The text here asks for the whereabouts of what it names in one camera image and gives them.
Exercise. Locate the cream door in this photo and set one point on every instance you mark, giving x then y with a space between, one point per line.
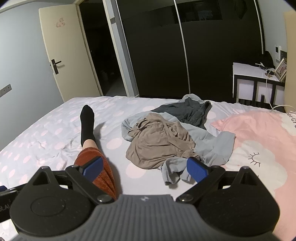
69 58

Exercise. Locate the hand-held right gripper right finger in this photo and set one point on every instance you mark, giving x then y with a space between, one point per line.
196 169

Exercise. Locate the tan long-sleeve shirt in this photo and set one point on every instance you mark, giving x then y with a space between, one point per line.
157 143

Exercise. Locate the white nightstand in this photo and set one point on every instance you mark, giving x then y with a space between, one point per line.
247 69

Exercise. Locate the person's black sock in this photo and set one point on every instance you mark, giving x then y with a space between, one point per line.
87 125

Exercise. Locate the metal wall plate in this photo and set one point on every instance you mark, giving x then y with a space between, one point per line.
5 90

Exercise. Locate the person's bare lower leg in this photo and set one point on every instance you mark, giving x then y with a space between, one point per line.
90 144

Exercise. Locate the pink door sticker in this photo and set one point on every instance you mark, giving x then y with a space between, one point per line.
60 22

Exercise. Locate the dark sliding wardrobe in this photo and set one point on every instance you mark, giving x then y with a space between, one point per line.
161 58

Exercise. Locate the wall switch panel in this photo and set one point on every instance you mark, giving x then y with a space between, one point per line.
277 52

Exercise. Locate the white door frame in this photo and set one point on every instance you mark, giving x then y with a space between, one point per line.
122 58

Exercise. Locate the polka dot bed sheet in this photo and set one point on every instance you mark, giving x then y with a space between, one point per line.
46 129

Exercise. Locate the dark bag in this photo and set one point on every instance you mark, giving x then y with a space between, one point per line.
268 59

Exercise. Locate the picture frame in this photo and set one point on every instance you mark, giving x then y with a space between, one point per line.
281 69

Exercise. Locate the light blue garment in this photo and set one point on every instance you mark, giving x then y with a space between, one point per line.
208 141

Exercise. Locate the pink cloud print quilt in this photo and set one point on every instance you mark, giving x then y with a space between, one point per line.
259 132

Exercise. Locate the dark grey garment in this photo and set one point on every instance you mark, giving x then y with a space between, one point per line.
187 111

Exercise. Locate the beige headboard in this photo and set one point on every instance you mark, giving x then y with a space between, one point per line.
291 58

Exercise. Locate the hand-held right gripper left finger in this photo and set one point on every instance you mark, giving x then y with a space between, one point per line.
93 168

